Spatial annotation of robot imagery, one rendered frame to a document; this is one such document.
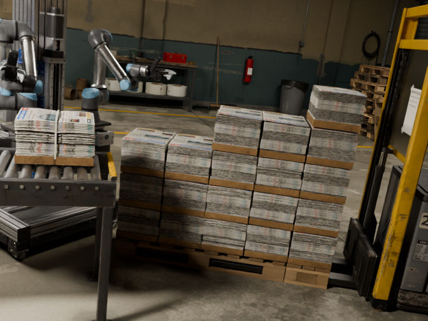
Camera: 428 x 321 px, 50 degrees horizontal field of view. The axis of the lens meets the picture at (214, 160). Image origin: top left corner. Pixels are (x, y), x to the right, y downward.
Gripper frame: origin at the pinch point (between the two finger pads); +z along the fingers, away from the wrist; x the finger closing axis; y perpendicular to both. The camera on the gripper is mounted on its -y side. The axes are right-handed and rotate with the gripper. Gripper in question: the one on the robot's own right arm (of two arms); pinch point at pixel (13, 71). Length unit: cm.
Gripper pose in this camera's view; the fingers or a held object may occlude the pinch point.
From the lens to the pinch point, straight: 253.0
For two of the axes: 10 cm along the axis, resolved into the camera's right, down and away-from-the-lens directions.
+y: -2.4, 9.5, 2.0
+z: 4.6, 3.0, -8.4
